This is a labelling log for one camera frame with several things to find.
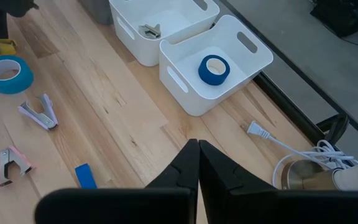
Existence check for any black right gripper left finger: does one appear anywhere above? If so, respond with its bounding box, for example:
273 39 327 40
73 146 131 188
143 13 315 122
146 139 200 191

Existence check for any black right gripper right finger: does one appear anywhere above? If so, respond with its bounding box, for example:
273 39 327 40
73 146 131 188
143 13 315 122
199 139 281 223

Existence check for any yellow mini stapler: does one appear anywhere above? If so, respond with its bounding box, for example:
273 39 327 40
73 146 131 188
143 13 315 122
0 38 17 56

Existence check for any turquoise tape roll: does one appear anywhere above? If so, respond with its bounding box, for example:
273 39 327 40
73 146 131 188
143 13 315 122
0 55 34 95

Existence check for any blue mini stapler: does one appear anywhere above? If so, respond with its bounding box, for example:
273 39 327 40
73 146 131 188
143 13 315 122
75 163 98 189

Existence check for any gray staple remover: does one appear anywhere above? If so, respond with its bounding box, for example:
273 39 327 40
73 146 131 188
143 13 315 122
138 24 162 40

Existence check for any dark blue tape roll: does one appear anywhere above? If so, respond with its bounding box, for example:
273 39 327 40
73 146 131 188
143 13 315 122
198 55 231 86

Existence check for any white plastic storage bin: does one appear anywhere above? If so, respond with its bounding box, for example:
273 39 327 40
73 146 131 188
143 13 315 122
109 0 220 67
159 14 274 117

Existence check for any clear glass cup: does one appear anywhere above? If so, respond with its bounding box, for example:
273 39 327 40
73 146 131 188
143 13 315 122
280 135 358 191

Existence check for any black table clamp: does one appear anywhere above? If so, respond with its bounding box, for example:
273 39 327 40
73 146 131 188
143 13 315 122
316 113 350 146

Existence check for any black floor equipment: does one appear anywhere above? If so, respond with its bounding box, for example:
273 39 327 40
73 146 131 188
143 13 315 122
310 0 358 38

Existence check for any white power cable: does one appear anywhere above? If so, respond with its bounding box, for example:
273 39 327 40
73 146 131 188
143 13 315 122
247 121 358 187

